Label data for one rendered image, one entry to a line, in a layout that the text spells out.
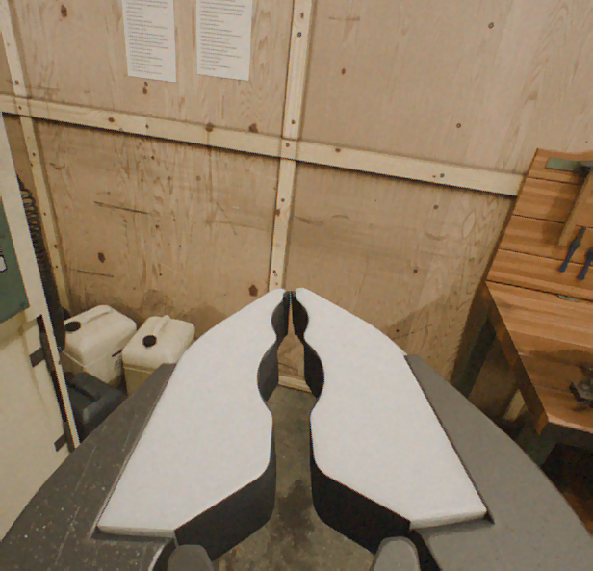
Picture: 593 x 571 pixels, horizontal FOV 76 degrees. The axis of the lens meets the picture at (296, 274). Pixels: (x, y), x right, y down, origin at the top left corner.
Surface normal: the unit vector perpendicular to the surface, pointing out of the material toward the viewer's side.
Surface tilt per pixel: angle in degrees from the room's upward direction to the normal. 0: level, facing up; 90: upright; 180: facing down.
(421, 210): 91
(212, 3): 90
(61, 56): 90
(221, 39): 90
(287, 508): 0
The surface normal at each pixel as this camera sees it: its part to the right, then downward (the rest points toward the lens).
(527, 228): -0.22, 0.44
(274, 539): 0.11, -0.87
